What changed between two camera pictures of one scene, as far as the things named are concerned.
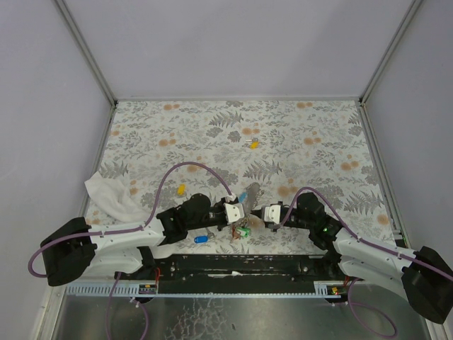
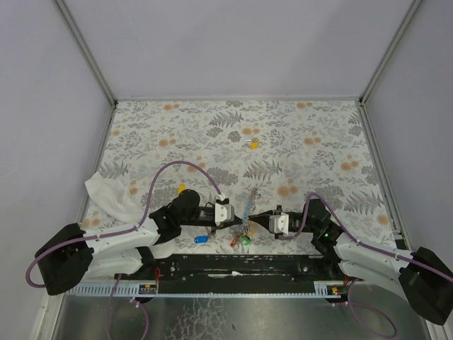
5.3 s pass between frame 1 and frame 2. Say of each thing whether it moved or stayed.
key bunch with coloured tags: moved
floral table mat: stayed
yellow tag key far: stayed
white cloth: stayed
